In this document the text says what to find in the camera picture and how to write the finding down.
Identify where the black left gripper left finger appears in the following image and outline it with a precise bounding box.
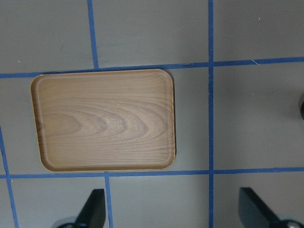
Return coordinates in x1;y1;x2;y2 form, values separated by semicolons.
75;189;105;228

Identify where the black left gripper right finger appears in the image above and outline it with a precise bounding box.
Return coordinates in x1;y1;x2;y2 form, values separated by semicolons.
238;187;284;228

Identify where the dark wine bottle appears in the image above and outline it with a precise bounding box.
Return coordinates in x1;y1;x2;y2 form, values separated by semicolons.
299;93;304;120

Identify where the wooden tray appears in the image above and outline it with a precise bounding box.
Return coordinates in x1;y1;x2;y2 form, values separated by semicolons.
30;69;176;172

